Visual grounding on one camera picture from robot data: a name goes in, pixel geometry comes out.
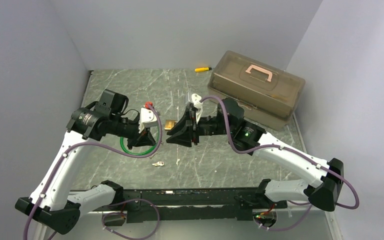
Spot translucent brown toolbox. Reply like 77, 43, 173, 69
207, 50, 306, 131

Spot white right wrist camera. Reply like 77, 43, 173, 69
187, 93, 203, 123

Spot silver key bunch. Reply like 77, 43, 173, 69
152, 161, 165, 167

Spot green cable lock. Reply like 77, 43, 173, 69
119, 124, 160, 157

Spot brass padlock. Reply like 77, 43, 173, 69
164, 119, 178, 131

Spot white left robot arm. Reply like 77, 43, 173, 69
15, 89, 162, 235

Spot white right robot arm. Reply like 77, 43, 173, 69
166, 97, 344, 212

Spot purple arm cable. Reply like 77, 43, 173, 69
23, 104, 164, 240
200, 95, 361, 232

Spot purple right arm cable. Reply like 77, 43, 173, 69
200, 95, 361, 232

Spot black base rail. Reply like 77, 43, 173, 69
97, 187, 288, 223

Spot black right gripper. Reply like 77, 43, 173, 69
166, 108, 234, 148

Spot yellow screwdriver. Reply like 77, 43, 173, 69
194, 67, 212, 73

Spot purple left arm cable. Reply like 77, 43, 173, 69
23, 104, 164, 240

